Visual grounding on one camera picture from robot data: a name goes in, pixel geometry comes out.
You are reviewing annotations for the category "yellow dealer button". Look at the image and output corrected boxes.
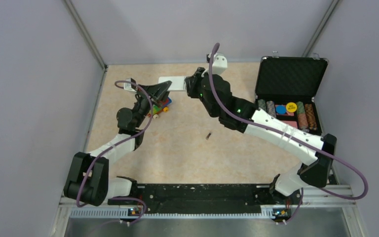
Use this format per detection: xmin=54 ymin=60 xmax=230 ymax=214
xmin=285 ymin=102 xmax=298 ymax=113

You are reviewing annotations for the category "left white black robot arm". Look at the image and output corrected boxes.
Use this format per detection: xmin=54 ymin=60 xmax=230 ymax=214
xmin=63 ymin=79 xmax=172 ymax=207

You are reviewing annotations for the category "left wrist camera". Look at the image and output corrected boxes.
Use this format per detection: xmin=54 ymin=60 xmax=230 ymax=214
xmin=123 ymin=78 xmax=138 ymax=93

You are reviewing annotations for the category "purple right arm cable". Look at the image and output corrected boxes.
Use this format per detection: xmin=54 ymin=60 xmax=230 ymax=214
xmin=207 ymin=42 xmax=369 ymax=226

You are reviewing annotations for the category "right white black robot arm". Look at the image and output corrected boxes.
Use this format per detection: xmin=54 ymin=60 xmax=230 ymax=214
xmin=184 ymin=67 xmax=337 ymax=203

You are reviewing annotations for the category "blue round chip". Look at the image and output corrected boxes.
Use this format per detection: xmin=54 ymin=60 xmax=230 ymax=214
xmin=275 ymin=105 xmax=287 ymax=115

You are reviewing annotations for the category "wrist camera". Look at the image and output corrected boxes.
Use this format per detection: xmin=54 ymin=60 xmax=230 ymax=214
xmin=203 ymin=53 xmax=228 ymax=75
xmin=123 ymin=78 xmax=138 ymax=93

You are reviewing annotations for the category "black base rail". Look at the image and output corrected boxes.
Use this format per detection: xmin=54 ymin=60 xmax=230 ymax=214
xmin=108 ymin=183 xmax=302 ymax=215

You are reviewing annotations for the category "black poker chip case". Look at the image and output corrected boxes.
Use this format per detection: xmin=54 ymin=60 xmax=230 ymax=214
xmin=254 ymin=56 xmax=329 ymax=135

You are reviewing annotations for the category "colourful toy brick car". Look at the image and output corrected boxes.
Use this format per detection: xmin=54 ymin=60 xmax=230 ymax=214
xmin=147 ymin=97 xmax=172 ymax=119

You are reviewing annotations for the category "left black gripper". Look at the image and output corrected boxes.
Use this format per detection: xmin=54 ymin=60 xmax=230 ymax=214
xmin=133 ymin=80 xmax=174 ymax=127

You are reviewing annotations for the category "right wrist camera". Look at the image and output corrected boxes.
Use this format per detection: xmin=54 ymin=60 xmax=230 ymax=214
xmin=203 ymin=53 xmax=228 ymax=75

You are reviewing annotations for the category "white remote control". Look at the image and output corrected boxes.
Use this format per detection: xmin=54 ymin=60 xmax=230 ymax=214
xmin=158 ymin=76 xmax=187 ymax=91

